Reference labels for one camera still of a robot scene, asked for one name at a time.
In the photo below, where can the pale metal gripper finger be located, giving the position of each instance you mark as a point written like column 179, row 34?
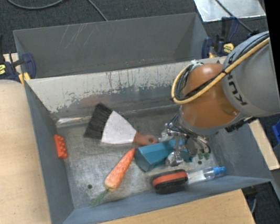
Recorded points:
column 165, row 138
column 174, row 158

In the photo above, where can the teal blue box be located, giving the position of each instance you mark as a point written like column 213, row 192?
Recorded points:
column 154, row 155

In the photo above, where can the clear plastic bottle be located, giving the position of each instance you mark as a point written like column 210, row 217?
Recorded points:
column 206, row 174

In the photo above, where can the black and white hand brush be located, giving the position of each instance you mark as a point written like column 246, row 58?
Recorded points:
column 113, row 129

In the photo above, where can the orange toy carrot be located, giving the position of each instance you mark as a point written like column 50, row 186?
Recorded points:
column 119, row 170

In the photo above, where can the orange toy brick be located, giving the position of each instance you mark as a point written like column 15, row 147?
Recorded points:
column 61, row 146

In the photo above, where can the grey metal bin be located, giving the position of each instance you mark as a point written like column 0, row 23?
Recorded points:
column 108, row 47

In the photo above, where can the pale wood board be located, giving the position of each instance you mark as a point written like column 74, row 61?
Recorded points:
column 13, row 156

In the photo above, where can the black cylinder on white bracket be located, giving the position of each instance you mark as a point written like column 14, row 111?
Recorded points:
column 236, row 126

